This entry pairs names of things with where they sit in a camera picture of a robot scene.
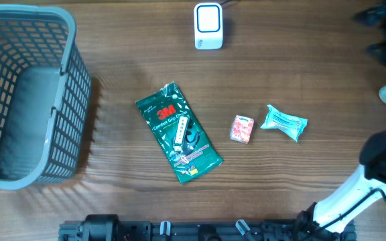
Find mint green wipes pack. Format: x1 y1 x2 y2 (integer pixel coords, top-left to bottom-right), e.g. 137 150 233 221
260 104 308 142

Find red Kleenex tissue pack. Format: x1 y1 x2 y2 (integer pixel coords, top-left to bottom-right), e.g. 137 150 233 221
230 115 254 144

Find green 3M gloves package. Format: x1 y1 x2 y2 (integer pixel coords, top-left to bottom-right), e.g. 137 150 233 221
136 82 223 184

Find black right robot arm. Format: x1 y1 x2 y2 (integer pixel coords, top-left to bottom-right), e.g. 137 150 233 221
290 1 386 240

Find white barcode scanner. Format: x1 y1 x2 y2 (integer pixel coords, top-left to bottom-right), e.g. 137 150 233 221
194 3 223 50

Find grey plastic mesh basket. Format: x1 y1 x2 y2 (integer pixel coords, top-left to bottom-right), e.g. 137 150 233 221
0 5 92 190

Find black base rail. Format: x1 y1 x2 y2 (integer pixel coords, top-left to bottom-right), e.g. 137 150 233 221
58 214 357 241

